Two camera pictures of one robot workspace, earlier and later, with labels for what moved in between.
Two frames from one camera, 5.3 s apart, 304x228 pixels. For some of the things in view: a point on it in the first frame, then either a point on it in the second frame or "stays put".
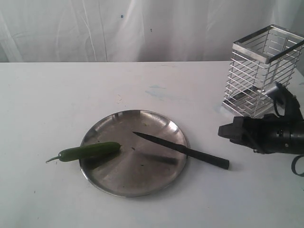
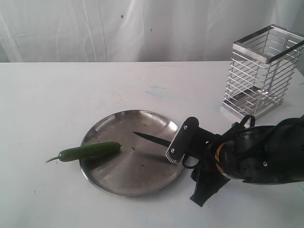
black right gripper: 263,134 -> 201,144
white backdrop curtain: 62,31 stays put
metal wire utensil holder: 270,56 stays put
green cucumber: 87,150 stays put
